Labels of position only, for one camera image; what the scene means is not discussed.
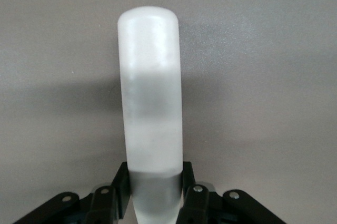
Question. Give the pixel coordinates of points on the beige brush with black bristles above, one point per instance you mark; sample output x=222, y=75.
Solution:
x=150, y=76

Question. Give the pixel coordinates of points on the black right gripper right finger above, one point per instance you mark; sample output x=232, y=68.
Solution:
x=200, y=205

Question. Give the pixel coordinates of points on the brown table cloth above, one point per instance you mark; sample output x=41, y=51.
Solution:
x=250, y=50

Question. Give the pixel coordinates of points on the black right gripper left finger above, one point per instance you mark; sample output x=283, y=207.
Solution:
x=105, y=205

